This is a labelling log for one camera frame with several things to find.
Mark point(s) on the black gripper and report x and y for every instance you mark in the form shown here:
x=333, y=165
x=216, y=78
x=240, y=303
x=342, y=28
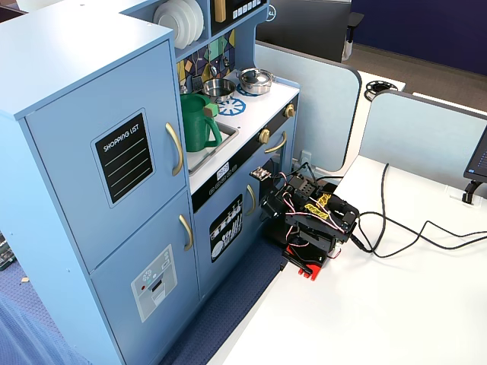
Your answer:
x=272, y=202

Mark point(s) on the blue shopping list cabinet door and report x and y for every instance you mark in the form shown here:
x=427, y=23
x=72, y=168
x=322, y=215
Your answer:
x=57, y=171

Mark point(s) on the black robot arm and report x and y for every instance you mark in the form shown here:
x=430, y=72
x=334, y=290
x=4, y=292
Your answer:
x=316, y=228

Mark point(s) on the blue oven door with window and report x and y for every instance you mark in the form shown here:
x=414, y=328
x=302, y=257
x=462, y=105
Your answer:
x=271, y=159

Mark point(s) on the blue dishwasher print door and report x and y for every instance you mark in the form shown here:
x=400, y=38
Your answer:
x=205, y=258

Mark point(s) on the blue ice dispenser cabinet door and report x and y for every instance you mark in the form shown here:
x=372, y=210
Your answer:
x=125, y=266

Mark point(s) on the open steel pot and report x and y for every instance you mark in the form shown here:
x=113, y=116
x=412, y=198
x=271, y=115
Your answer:
x=218, y=89

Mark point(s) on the blue toy kitchen cabinet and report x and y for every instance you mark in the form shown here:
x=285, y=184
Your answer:
x=76, y=45

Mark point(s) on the gold stove knob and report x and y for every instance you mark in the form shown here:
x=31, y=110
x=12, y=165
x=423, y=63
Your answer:
x=290, y=110
x=264, y=135

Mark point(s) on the grey toy sink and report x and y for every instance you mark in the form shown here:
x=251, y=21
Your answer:
x=224, y=133

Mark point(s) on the light blue desk divider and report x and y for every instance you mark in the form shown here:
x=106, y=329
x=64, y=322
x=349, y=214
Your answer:
x=323, y=114
x=418, y=133

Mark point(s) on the green plastic pitcher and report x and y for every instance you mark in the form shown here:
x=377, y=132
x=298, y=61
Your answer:
x=196, y=125

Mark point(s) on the small green tan block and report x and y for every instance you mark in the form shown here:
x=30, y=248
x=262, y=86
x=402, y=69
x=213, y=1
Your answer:
x=210, y=110

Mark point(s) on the steel pot with lid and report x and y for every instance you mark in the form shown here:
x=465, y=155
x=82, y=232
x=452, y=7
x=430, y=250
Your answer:
x=254, y=78

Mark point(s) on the steel spatula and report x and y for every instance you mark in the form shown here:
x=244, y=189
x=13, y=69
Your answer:
x=196, y=83

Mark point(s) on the steel ladle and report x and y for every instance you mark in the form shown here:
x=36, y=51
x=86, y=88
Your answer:
x=214, y=69

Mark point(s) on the black filament spool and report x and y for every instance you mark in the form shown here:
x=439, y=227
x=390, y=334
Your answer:
x=374, y=89

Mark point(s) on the black monitor stand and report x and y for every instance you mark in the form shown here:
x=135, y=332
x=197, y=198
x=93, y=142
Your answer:
x=471, y=190

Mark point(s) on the black Dell monitor back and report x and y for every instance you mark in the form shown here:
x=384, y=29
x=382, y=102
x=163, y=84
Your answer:
x=304, y=26

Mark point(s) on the computer monitor with screen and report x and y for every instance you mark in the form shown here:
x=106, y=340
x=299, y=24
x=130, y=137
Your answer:
x=478, y=159

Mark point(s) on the white plate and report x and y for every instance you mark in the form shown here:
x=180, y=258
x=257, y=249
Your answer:
x=198, y=15
x=167, y=23
x=189, y=17

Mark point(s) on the blue knitted fabric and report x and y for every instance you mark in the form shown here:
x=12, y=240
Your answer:
x=30, y=334

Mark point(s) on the green parts box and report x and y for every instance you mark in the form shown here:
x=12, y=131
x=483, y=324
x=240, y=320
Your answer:
x=5, y=254

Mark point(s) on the red arm base mount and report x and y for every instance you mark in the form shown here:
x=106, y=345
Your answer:
x=306, y=268

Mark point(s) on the small camera circuit board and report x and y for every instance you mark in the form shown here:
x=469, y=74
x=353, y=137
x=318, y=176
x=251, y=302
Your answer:
x=260, y=173

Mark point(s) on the white wall socket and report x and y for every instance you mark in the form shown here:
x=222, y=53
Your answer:
x=305, y=157

